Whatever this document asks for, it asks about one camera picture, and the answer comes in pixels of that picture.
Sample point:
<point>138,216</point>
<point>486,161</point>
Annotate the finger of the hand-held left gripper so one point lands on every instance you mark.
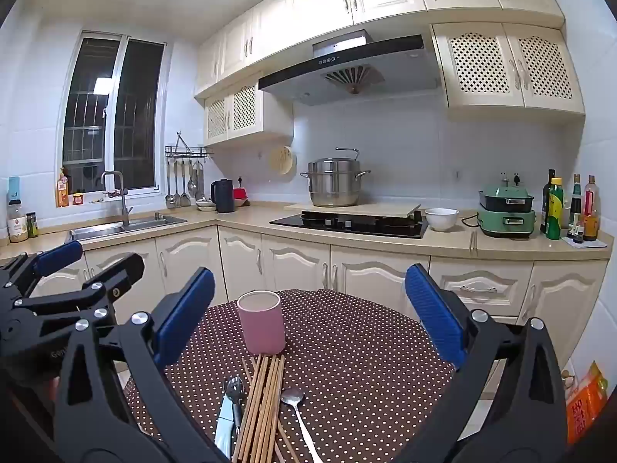
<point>120,272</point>
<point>58,256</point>

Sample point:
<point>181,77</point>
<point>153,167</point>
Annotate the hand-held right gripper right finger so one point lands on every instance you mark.
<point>434,318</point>

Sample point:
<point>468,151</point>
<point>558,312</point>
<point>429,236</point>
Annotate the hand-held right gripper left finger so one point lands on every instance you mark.
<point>185,316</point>

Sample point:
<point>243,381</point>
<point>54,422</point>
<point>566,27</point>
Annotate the pink utensil holder cup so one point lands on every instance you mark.
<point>262,328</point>

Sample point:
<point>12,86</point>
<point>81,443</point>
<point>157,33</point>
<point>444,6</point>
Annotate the bundle of wooden chopsticks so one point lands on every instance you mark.
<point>262,405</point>

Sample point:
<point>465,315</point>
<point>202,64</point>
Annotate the metal spoon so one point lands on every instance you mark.
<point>292,396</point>

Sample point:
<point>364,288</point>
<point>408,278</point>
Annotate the small green jar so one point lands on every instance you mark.
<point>32,226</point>

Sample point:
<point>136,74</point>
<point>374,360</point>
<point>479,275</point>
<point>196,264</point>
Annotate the jars beside sink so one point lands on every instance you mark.
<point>18,226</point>

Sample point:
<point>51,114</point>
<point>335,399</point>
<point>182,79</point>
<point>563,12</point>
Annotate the steel sink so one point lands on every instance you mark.
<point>144,224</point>

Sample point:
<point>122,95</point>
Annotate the small red yellow box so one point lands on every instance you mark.
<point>78,198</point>

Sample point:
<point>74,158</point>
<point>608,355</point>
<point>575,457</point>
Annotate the steel faucet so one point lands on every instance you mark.
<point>124,202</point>

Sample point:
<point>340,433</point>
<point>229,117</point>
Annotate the light blue box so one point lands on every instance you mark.
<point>14,188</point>

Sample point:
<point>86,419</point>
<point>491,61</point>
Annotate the metal ladle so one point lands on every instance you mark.
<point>169,197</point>

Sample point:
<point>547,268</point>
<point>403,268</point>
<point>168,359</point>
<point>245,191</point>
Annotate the metal spatula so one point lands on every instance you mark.
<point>185,197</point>
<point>177,197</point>

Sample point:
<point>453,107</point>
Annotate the white bowl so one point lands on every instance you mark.
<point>441,219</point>

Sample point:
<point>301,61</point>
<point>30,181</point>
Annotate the black gas stove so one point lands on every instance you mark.
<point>366,229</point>

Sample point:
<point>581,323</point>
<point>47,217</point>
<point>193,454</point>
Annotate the metal skimmer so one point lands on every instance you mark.
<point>198,188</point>

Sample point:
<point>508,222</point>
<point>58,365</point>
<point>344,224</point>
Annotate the wooden cutting board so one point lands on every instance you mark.
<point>381,210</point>

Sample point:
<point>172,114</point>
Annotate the cream base cabinets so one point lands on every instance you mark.
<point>299,265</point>

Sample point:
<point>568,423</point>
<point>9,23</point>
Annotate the green electric cooker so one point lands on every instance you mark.
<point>506,217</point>

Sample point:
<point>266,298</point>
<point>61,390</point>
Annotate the dark electric kettle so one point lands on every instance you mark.
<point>223,197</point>

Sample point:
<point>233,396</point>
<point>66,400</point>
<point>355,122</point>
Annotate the red container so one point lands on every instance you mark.
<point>241,194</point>

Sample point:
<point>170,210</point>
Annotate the kitchen window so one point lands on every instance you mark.
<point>135,115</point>

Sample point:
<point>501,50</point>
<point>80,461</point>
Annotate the green bottle yellow cap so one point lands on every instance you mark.
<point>555,212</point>

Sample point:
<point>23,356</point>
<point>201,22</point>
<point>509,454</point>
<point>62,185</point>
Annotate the dark glass bottle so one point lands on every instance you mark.
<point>546,197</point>

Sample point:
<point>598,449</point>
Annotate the steel steamer pot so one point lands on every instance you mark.
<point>332,183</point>

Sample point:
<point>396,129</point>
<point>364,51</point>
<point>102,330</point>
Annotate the orange plastic bag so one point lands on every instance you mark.
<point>585,405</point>

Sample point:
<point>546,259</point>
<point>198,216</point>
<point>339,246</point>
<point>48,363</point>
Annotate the dark sauce bottle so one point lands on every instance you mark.
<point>575,207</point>

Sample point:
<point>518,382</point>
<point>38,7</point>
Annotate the round bamboo trivet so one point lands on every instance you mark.
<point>282,160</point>

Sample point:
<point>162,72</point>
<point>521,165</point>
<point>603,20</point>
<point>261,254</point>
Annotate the group of sauce bottles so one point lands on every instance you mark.
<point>591,207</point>

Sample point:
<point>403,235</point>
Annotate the small cream lattice cabinet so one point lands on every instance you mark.
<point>241,111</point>

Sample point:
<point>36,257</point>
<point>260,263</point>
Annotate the grey range hood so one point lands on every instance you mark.
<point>385,72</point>

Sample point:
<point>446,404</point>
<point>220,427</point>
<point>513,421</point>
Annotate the wide cream lattice cabinet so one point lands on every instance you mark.
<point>506,67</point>

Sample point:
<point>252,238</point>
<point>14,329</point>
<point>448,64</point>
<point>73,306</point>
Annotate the black wall utensil rack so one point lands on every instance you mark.
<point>188,151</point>

